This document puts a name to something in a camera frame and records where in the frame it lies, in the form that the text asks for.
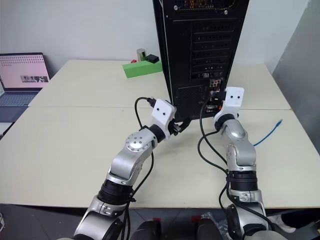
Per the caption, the black computer tower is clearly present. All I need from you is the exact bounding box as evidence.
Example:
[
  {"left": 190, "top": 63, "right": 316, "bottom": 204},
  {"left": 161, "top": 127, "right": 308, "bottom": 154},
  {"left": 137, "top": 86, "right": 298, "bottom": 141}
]
[{"left": 152, "top": 0, "right": 250, "bottom": 121}]

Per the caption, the silver metal cylinder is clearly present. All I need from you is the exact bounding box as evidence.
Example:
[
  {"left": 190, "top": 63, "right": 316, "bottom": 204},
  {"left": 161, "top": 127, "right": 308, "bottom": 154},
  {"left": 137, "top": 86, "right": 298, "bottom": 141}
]
[{"left": 136, "top": 48, "right": 147, "bottom": 62}]

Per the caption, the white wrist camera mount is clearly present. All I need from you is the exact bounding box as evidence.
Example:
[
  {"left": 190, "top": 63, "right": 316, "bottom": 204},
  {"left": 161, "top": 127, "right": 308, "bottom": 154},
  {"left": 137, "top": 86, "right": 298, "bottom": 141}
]
[
  {"left": 151, "top": 98, "right": 177, "bottom": 140},
  {"left": 214, "top": 86, "right": 245, "bottom": 124}
]

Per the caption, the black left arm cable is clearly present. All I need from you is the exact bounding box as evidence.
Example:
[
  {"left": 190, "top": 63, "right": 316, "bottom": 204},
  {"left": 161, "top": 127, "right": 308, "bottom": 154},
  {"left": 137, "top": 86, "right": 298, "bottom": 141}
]
[{"left": 123, "top": 96, "right": 159, "bottom": 240}]

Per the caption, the green rectangular box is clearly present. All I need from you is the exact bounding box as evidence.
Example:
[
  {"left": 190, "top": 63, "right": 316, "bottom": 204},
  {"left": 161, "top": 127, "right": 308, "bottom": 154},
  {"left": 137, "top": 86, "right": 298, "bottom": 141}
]
[{"left": 121, "top": 59, "right": 164, "bottom": 80}]

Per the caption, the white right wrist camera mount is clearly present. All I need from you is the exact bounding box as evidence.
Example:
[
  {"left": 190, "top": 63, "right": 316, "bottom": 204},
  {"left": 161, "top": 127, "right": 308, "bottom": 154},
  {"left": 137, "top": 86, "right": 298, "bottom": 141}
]
[{"left": 214, "top": 86, "right": 245, "bottom": 124}]

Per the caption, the small black box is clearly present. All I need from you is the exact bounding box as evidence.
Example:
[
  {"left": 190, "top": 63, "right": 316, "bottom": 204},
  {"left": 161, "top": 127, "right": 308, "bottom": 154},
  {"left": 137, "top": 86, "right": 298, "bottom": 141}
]
[{"left": 145, "top": 53, "right": 160, "bottom": 64}]

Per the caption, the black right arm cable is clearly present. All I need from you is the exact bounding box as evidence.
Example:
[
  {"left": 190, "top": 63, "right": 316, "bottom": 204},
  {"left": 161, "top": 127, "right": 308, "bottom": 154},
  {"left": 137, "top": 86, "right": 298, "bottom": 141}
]
[{"left": 197, "top": 91, "right": 279, "bottom": 240}]

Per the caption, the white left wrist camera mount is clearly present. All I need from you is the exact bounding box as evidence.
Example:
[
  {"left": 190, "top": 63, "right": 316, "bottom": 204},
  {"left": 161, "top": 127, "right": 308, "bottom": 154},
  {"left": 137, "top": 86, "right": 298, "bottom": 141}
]
[{"left": 151, "top": 98, "right": 177, "bottom": 140}]

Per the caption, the clear crumpled plastic wrap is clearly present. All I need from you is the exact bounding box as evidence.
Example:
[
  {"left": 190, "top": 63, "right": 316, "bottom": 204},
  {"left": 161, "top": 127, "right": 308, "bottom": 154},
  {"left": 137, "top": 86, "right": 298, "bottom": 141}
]
[{"left": 199, "top": 211, "right": 229, "bottom": 232}]

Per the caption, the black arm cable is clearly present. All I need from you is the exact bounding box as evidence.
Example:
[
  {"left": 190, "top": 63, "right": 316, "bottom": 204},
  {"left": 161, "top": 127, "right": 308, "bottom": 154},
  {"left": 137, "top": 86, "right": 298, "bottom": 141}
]
[
  {"left": 123, "top": 96, "right": 159, "bottom": 240},
  {"left": 197, "top": 91, "right": 279, "bottom": 240}
]

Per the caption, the white shoe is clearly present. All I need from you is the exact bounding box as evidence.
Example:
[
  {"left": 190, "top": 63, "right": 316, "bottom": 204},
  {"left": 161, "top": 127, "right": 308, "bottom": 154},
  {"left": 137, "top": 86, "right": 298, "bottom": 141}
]
[{"left": 270, "top": 212, "right": 298, "bottom": 234}]

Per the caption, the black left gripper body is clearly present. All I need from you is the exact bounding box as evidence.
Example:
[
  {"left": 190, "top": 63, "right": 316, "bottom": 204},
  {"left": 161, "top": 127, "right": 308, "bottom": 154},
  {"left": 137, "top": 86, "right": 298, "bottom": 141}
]
[{"left": 168, "top": 117, "right": 183, "bottom": 137}]

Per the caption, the open grey laptop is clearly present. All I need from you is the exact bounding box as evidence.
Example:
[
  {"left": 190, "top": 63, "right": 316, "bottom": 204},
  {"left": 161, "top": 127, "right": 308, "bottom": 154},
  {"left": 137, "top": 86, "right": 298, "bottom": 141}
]
[{"left": 0, "top": 52, "right": 51, "bottom": 136}]

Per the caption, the blue ethernet cable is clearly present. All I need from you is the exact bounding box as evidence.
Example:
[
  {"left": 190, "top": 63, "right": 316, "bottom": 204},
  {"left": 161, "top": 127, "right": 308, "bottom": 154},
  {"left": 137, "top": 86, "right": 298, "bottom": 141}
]
[{"left": 251, "top": 119, "right": 284, "bottom": 147}]

